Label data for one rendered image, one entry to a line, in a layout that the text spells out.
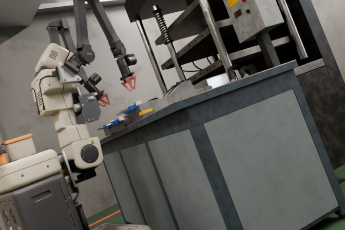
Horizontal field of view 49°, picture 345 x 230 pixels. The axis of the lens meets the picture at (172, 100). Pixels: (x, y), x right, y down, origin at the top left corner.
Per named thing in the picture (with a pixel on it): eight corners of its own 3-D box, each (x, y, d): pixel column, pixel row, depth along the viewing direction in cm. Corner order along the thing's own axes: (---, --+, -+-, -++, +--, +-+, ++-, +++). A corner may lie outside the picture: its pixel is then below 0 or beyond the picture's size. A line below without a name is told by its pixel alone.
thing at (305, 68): (238, 97, 252) (235, 89, 253) (168, 124, 370) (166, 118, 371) (325, 64, 287) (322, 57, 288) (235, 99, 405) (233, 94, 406)
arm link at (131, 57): (111, 49, 228) (120, 46, 222) (125, 46, 236) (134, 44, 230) (115, 69, 230) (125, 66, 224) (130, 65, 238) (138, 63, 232)
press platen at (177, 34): (207, -5, 271) (204, -11, 272) (156, 45, 371) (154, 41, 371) (279, -21, 301) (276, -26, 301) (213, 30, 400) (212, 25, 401)
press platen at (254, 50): (228, 61, 267) (226, 54, 267) (171, 94, 367) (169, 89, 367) (303, 37, 298) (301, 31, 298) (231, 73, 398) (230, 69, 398)
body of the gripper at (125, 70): (130, 78, 233) (126, 67, 233) (135, 74, 224) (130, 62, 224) (120, 81, 230) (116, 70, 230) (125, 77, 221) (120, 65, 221)
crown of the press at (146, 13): (200, -2, 257) (169, -83, 260) (142, 56, 374) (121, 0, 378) (290, -22, 292) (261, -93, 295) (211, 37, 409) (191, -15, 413)
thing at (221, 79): (213, 99, 299) (206, 78, 300) (198, 105, 323) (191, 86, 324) (261, 81, 320) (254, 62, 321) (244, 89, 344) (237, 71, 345)
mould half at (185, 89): (144, 119, 216) (135, 97, 217) (131, 125, 240) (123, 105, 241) (214, 93, 237) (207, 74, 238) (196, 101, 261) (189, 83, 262)
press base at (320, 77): (277, 201, 248) (237, 98, 252) (193, 195, 365) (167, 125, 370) (361, 154, 283) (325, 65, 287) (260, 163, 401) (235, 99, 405)
